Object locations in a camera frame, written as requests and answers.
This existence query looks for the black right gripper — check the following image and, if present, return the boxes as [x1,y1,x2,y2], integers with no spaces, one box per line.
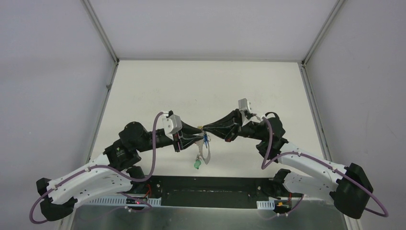
[203,109,265,143]

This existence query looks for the grey perforated key organizer plate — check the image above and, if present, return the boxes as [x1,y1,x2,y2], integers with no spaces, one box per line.
[195,132,211,165]

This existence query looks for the blue tagged key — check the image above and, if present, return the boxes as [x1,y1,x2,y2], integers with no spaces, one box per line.
[203,133,210,149]

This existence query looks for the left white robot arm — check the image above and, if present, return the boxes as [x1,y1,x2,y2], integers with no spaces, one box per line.
[35,122,203,221]

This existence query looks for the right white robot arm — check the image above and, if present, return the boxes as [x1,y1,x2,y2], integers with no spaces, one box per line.
[203,109,373,219]

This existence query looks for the green tagged key on plate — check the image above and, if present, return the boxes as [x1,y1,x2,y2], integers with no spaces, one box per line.
[193,160,202,170]

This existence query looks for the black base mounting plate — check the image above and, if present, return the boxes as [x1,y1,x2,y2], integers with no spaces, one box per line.
[116,175,303,209]

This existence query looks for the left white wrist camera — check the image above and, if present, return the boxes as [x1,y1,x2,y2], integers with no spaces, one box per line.
[162,111,182,135]

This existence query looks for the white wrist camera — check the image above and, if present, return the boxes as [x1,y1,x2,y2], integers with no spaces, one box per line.
[162,111,182,135]
[238,98,262,125]

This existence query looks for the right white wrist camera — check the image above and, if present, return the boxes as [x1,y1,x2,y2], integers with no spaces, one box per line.
[238,98,262,125]

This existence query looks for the left white cable duct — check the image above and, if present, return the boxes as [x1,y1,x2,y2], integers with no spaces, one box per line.
[86,195,162,207]

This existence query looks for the white cable duct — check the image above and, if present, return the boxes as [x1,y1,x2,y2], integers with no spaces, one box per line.
[86,195,162,207]
[256,200,275,210]

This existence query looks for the right white cable duct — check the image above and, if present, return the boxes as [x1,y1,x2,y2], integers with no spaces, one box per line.
[256,200,275,210]

